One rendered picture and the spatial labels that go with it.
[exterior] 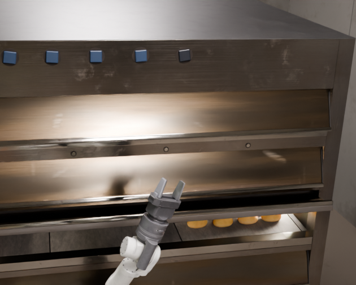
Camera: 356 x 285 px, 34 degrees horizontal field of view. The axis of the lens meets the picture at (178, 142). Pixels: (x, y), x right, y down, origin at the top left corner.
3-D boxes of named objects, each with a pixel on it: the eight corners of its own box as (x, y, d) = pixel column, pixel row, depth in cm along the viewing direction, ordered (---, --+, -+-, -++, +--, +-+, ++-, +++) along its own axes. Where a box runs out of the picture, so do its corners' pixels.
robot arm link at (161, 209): (187, 206, 187) (173, 238, 189) (170, 191, 193) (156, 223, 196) (160, 202, 178) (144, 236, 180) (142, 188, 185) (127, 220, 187)
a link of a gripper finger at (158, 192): (168, 181, 181) (160, 198, 182) (162, 176, 183) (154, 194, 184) (164, 180, 180) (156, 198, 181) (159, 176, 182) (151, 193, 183)
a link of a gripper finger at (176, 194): (178, 179, 188) (170, 196, 189) (185, 184, 186) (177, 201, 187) (182, 180, 189) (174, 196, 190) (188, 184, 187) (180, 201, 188)
